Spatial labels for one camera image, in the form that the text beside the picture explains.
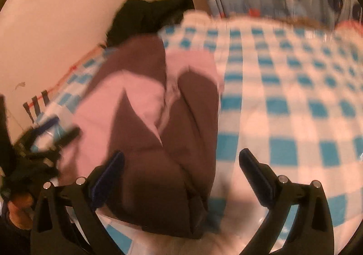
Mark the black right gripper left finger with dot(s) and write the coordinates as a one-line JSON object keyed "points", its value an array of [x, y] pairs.
{"points": [[65, 220]]}

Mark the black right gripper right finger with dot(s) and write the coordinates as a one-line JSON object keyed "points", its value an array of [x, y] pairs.
{"points": [[311, 232]]}

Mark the pink and brown jacket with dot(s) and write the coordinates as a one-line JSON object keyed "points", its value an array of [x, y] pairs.
{"points": [[159, 108]]}

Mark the pink clothing heap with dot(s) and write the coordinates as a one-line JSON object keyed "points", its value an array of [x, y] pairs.
{"points": [[352, 25]]}

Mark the blue white checkered bed cover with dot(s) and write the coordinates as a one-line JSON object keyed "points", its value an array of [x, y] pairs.
{"points": [[293, 97]]}

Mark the black garment pile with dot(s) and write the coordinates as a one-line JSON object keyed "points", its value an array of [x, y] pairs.
{"points": [[137, 17]]}

